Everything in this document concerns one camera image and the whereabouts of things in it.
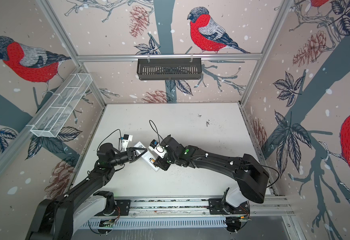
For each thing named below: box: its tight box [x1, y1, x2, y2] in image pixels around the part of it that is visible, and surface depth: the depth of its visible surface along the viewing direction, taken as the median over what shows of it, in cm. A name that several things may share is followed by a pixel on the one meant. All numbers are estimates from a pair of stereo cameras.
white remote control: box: [134, 141, 160, 172], surface depth 78 cm
